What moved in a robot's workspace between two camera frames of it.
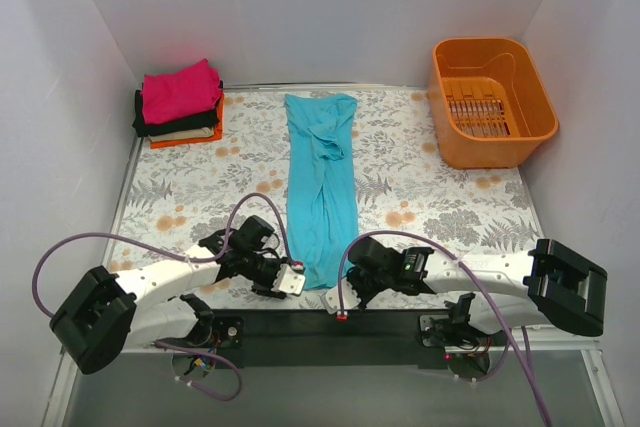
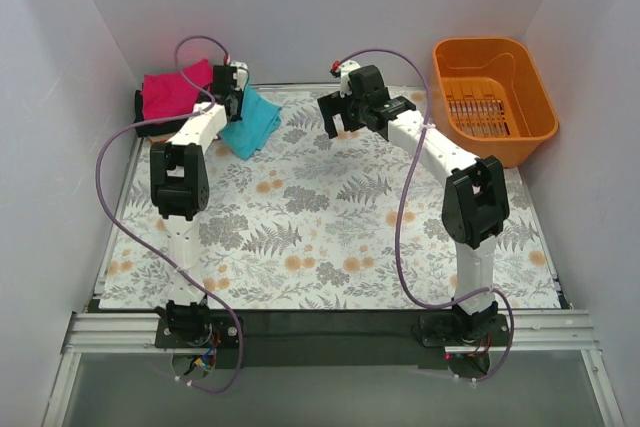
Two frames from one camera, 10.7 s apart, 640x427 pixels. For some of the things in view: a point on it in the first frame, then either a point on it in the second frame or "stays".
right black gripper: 360,281 → 335,105
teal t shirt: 323,205 → 260,120
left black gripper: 270,276 → 235,104
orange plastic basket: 488,106 stays
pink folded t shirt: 188,90 stays
